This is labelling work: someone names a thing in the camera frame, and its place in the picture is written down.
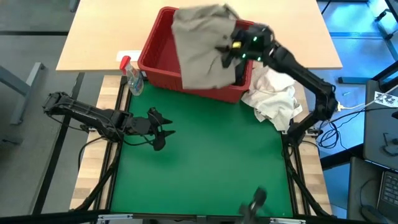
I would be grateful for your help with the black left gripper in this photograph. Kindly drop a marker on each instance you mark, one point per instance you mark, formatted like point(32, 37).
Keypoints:
point(144, 124)

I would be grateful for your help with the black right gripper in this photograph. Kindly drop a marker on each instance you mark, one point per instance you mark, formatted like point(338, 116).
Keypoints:
point(255, 40)

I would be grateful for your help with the khaki shorts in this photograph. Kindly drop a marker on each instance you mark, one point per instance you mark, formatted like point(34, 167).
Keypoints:
point(199, 46)

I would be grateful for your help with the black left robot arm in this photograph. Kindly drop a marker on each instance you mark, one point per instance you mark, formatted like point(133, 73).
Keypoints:
point(87, 116)

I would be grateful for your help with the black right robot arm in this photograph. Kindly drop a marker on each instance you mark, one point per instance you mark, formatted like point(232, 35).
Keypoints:
point(304, 81)

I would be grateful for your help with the red plastic bin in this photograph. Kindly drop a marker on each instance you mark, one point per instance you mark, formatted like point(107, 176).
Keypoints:
point(158, 62)

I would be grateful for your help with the green table mat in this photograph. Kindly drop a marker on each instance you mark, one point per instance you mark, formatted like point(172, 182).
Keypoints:
point(202, 155)

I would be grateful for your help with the spray bottle red trigger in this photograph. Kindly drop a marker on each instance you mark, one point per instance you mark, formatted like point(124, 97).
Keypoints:
point(134, 81)

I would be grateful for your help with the cream white garment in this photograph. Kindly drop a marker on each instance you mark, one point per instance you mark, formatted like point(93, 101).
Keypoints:
point(273, 96)

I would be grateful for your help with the white paper label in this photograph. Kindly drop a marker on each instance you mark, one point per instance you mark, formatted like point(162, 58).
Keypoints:
point(127, 55)

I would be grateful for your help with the light wooden table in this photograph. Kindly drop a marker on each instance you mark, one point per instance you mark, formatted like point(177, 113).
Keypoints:
point(99, 31)

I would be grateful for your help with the white power plug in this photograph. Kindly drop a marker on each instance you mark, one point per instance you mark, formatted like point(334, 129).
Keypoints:
point(340, 107)

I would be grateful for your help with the white tag black pattern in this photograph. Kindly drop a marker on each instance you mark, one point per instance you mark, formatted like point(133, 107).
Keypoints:
point(385, 99)

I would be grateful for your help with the dark grey desk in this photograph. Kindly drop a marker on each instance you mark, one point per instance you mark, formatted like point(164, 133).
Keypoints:
point(379, 137)
point(360, 193)

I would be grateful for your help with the silver camera bracket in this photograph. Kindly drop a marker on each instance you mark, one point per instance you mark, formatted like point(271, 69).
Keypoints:
point(124, 218)

